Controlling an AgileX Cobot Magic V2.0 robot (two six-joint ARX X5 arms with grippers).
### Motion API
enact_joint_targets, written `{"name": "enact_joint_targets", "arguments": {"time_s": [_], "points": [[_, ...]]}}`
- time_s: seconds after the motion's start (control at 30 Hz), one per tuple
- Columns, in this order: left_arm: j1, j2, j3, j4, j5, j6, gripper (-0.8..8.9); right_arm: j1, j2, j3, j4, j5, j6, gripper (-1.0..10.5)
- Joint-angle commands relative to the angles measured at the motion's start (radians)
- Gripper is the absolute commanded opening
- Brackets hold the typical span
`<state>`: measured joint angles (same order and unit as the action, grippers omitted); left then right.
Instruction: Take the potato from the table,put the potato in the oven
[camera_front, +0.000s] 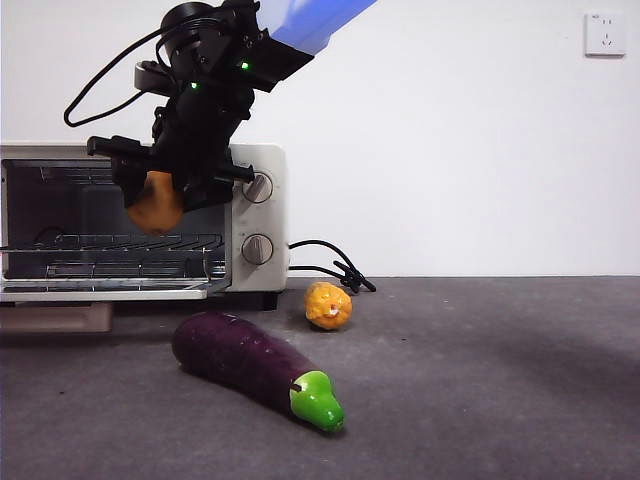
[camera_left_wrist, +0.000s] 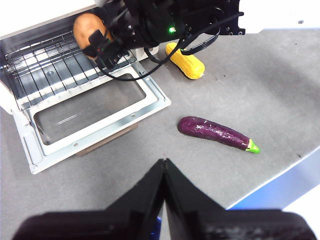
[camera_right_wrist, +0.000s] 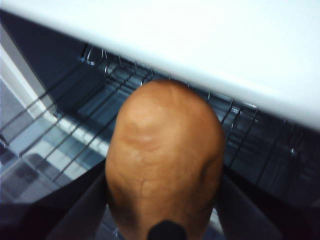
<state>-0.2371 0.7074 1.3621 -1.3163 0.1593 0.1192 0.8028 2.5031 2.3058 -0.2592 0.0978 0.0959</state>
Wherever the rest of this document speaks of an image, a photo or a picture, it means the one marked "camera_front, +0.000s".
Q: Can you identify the white wall socket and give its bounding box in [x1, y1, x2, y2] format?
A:
[583, 12, 626, 58]

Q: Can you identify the grey oven knob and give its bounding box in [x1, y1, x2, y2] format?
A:
[241, 233, 275, 266]
[242, 172, 275, 204]

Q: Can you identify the thin black camera cable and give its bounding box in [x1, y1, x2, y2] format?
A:
[63, 19, 201, 129]

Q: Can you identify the black power cable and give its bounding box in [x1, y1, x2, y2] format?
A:
[287, 239, 376, 295]

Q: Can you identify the glass oven door with handle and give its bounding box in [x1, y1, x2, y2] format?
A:
[0, 278, 232, 335]

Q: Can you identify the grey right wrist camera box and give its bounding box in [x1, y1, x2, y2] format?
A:
[133, 60, 174, 94]

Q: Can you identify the wire oven rack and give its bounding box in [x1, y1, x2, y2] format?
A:
[0, 232, 226, 254]

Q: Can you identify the purple toy eggplant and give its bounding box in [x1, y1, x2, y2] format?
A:
[171, 310, 346, 434]

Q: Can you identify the brown potato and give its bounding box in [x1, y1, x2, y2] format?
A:
[124, 169, 186, 237]

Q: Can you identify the cream toaster oven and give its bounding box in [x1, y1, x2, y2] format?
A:
[0, 142, 290, 312]

